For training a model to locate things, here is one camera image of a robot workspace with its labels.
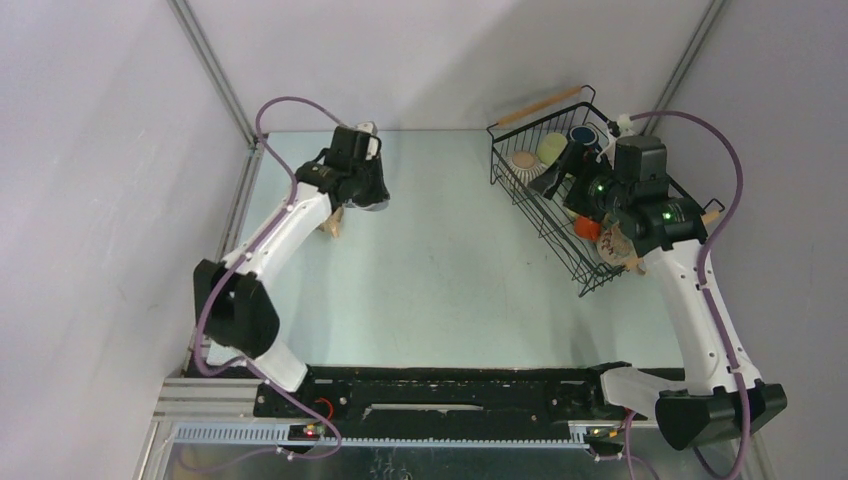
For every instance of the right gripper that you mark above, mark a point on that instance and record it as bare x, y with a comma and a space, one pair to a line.
574, 164

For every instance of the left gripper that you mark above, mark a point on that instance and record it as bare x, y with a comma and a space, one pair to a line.
379, 193

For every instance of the beige ceramic cup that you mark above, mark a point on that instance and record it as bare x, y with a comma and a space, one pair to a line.
332, 225

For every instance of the floral patterned mug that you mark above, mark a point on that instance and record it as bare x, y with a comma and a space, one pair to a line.
617, 250

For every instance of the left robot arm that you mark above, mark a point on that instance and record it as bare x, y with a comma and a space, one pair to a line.
232, 299

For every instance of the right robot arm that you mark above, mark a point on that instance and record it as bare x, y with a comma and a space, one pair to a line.
722, 395

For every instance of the light green mug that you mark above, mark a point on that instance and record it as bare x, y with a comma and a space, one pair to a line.
550, 148

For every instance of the white ribbed cup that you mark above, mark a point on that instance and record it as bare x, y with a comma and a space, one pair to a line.
525, 166

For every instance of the dark blue mug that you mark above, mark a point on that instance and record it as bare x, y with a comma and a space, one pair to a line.
586, 136

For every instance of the orange small cup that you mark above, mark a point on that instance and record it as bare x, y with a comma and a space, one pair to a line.
587, 228

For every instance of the black wire dish rack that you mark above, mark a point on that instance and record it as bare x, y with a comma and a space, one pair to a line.
654, 214

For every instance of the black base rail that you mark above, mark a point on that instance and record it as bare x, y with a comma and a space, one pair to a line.
446, 404

